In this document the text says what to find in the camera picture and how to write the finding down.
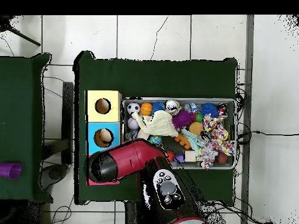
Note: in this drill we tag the plain wooden cube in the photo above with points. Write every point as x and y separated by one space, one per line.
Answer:
189 156

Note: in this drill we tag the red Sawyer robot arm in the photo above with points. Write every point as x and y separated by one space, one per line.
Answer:
135 158

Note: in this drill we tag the wooden box with three holes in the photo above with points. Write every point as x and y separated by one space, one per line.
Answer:
91 107

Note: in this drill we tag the clear mesh bin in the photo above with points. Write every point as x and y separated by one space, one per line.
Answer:
232 140

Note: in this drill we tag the cream knitted cloth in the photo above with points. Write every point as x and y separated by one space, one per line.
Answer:
159 123

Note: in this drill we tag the small orange basketball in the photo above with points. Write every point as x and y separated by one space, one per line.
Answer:
146 108

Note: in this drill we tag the small soccer ball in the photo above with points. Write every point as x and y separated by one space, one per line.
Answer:
133 108

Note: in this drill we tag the purple spiky ball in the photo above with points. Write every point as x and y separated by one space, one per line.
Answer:
183 119

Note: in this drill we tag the orange foam ball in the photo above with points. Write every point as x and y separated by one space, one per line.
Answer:
195 128

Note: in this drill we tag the blue spiky ball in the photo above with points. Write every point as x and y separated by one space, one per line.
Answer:
209 110

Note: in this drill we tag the colourful patterned cloth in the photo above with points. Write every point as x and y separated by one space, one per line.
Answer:
215 135

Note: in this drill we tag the yellow ball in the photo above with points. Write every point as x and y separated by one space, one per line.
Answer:
225 134

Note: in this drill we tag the green cloth side table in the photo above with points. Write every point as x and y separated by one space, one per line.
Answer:
23 93

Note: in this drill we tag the purple plastic cup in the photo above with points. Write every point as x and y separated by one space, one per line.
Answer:
9 171

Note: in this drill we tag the black tripod leg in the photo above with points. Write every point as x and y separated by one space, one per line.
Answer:
23 36

